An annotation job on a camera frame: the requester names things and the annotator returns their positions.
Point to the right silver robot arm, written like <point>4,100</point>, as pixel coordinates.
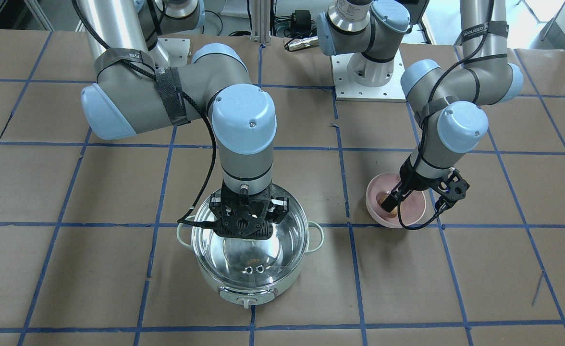
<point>134,94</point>

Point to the glass pot lid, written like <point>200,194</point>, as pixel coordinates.
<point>250,240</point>

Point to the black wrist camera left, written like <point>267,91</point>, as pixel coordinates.
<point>451,188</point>

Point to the black power brick background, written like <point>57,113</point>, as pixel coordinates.
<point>301,20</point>

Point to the pale green steel pot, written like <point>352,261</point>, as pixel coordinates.
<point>251,259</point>

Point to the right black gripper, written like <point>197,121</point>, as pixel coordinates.
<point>280,211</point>

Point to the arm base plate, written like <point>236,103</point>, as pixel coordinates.
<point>357,79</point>
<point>171,52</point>

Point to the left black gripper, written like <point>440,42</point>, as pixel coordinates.
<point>406,183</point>

